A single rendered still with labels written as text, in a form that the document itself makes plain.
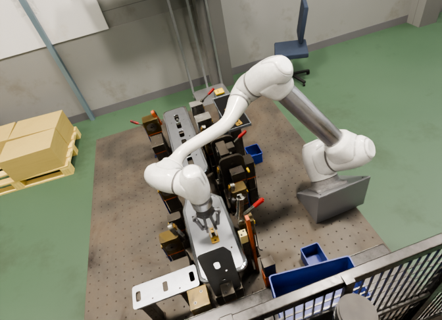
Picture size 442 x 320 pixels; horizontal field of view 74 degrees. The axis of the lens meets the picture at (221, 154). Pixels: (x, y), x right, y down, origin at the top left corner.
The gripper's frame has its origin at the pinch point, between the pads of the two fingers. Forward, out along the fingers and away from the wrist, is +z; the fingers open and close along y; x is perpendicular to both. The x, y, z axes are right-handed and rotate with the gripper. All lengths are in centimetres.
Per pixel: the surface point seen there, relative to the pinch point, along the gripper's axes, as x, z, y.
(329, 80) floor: -227, 104, -207
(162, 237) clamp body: -5.7, 0.1, 23.1
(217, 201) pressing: -18.4, 4.6, -7.1
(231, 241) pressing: 6.4, 4.6, -6.7
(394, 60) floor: -223, 104, -301
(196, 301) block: 28.7, -1.3, 14.1
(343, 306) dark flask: 63, -56, -20
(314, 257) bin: 14, 34, -46
